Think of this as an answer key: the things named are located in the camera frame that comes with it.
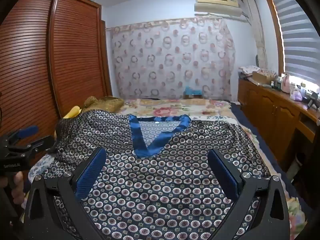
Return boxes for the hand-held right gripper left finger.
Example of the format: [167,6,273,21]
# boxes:
[24,147,107,240]

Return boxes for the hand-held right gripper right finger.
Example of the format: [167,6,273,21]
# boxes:
[207,149,290,240]

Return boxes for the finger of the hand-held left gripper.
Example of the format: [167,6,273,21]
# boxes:
[25,135,55,154]
[3,126,39,145]

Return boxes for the navy patterned satin shirt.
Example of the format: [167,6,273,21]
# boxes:
[41,110,272,240]

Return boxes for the person's left hand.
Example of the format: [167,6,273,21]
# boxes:
[11,171,25,205]

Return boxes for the blue floral white sheet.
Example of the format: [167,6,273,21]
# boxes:
[27,152,58,180]

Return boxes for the yellow plush toy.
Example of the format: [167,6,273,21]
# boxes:
[62,106,84,119]

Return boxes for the navy bed sheet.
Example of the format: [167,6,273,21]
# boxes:
[230,101,300,188]

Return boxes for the wooden louvred wardrobe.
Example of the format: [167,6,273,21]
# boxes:
[0,0,113,155]

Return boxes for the golden patterned pillow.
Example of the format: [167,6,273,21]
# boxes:
[84,95,125,113]

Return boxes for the grey cylinder bin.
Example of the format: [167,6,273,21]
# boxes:
[292,152,304,180]

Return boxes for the wooden sideboard cabinet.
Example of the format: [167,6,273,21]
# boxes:
[237,77,320,165]

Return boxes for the floral fleece blanket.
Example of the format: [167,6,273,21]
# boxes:
[117,97,308,230]

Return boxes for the small blue box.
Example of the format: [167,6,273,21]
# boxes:
[184,86,203,99]

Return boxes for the cardboard box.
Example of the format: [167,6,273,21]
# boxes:
[252,70,277,85]

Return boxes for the folded floral cloths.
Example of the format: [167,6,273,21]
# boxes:
[237,65,260,78]

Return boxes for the pink bag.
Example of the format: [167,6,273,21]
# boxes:
[281,74,290,93]

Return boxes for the black gadget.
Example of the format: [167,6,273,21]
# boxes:
[304,91,320,110]

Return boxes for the circle print curtain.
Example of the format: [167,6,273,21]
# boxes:
[106,16,237,100]

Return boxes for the wrapped air conditioner pipe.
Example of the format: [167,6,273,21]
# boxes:
[241,0,267,68]

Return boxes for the striped window blind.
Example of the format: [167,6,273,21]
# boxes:
[269,0,320,80]

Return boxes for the beige air conditioner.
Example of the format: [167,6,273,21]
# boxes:
[194,0,243,18]

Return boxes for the wooden window frame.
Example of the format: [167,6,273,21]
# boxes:
[262,0,285,73]

